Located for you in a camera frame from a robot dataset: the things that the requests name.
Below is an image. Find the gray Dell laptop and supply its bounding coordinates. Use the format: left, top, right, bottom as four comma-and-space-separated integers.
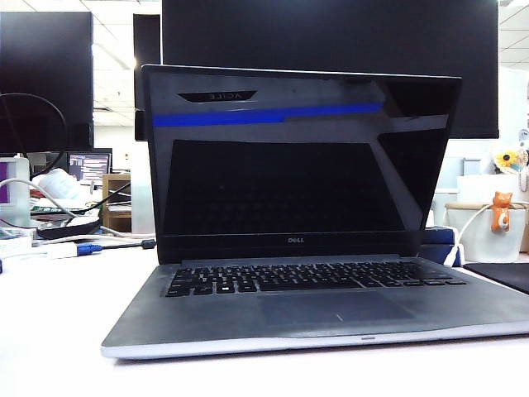
100, 63, 529, 360

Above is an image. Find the brown wooden cabinet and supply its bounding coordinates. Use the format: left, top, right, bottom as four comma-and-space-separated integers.
101, 173, 132, 232

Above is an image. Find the large black AOC monitor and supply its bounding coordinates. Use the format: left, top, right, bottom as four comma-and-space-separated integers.
160, 0, 500, 141

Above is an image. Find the small monitor showing text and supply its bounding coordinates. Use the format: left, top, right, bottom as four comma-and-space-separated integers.
67, 151, 113, 183

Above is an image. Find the narrow black monitor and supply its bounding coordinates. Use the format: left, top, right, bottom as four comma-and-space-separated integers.
132, 13, 162, 141

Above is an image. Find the black curved pouch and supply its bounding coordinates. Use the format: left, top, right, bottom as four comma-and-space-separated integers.
36, 217, 102, 240

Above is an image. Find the white plastic bag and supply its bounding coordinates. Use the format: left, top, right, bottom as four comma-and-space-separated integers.
31, 168, 94, 203

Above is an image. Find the ceiling light panel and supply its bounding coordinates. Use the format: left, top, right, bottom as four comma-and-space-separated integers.
91, 41, 137, 71

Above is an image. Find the white video adapter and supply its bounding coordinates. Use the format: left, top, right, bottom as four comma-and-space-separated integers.
45, 242, 79, 260

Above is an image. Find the white box behind cup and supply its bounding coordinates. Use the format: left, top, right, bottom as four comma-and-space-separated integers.
456, 174, 524, 203

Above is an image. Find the white cup with wooden rim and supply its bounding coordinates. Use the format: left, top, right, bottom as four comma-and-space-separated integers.
444, 201, 529, 264

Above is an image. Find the white device with purple screen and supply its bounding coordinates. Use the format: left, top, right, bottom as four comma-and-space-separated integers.
0, 155, 32, 227

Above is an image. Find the sunflower plush toy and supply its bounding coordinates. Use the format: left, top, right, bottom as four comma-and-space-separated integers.
489, 142, 529, 177

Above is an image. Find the black mouse pad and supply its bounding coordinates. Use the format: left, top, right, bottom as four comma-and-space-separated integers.
462, 261, 529, 295

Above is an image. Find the white printed paper stack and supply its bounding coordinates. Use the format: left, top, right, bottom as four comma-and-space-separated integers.
0, 231, 34, 260

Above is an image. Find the black monitor without logo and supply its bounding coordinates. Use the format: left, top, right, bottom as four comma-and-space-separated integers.
0, 11, 94, 155

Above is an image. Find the white partition board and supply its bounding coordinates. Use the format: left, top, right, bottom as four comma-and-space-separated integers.
498, 67, 529, 141

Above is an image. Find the thin black cable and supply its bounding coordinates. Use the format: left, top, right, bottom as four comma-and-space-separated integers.
84, 181, 131, 212

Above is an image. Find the white charging cable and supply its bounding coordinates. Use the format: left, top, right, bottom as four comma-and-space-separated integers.
444, 201, 529, 266

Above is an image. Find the black looped cable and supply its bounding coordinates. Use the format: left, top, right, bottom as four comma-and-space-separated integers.
0, 93, 68, 179

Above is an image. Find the white arched cable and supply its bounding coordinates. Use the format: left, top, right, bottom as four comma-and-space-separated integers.
0, 177, 79, 218

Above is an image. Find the orange cat cable holder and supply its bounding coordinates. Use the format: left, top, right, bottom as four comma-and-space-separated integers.
490, 190, 514, 232

